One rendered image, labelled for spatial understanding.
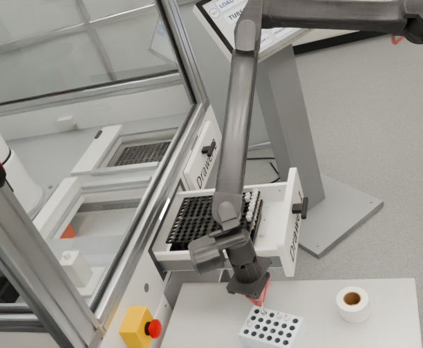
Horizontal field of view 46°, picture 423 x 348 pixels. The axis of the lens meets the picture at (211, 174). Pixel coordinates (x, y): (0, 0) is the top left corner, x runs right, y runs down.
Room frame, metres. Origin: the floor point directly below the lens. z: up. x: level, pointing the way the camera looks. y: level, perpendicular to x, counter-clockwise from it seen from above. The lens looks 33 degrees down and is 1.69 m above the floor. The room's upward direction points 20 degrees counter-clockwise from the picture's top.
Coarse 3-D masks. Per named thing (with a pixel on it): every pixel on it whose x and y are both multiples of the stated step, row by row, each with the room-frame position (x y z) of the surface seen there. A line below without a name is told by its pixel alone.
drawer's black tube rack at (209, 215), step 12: (252, 192) 1.07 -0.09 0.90; (192, 204) 1.11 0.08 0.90; (204, 204) 1.09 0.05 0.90; (192, 216) 1.10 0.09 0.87; (204, 216) 1.04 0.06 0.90; (180, 228) 1.04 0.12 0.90; (192, 228) 1.02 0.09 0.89; (204, 228) 1.00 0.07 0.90; (216, 228) 0.98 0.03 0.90; (168, 240) 1.00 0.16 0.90; (180, 240) 0.99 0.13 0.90; (252, 240) 0.92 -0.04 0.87
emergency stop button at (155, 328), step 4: (152, 320) 0.76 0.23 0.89; (156, 320) 0.76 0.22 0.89; (152, 324) 0.75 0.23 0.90; (156, 324) 0.76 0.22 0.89; (160, 324) 0.77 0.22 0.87; (148, 328) 0.76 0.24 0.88; (152, 328) 0.75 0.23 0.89; (156, 328) 0.75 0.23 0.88; (160, 328) 0.76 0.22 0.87; (152, 332) 0.74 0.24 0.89; (156, 332) 0.74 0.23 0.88; (160, 332) 0.75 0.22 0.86; (152, 336) 0.74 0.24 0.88; (156, 336) 0.74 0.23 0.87
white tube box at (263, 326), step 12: (252, 312) 0.77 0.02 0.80; (252, 324) 0.74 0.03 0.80; (264, 324) 0.73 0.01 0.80; (276, 324) 0.73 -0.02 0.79; (288, 324) 0.71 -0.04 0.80; (300, 324) 0.70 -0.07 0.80; (240, 336) 0.73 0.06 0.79; (252, 336) 0.71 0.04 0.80; (264, 336) 0.70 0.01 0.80; (276, 336) 0.69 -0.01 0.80; (288, 336) 0.69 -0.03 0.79; (300, 336) 0.69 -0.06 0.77
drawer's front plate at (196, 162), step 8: (208, 128) 1.45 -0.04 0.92; (200, 136) 1.41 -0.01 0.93; (208, 136) 1.43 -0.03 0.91; (200, 144) 1.36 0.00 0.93; (208, 144) 1.41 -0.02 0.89; (216, 144) 1.47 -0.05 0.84; (192, 152) 1.33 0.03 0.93; (200, 152) 1.35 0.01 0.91; (216, 152) 1.45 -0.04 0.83; (192, 160) 1.29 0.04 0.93; (200, 160) 1.33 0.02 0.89; (208, 160) 1.37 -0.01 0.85; (192, 168) 1.26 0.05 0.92; (200, 168) 1.31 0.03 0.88; (208, 168) 1.35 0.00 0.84; (192, 176) 1.24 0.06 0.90; (200, 176) 1.29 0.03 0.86; (208, 176) 1.34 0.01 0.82; (192, 184) 1.23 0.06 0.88; (200, 184) 1.27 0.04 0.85
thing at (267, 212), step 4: (268, 208) 1.05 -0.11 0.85; (264, 212) 1.04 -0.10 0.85; (268, 212) 1.03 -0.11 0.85; (264, 216) 1.02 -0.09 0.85; (268, 216) 1.02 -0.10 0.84; (264, 220) 1.00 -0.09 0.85; (264, 224) 0.99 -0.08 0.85; (264, 228) 0.98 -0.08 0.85; (260, 232) 0.97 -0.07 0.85; (264, 232) 0.96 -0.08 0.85; (260, 236) 0.96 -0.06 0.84; (264, 236) 0.95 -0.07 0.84
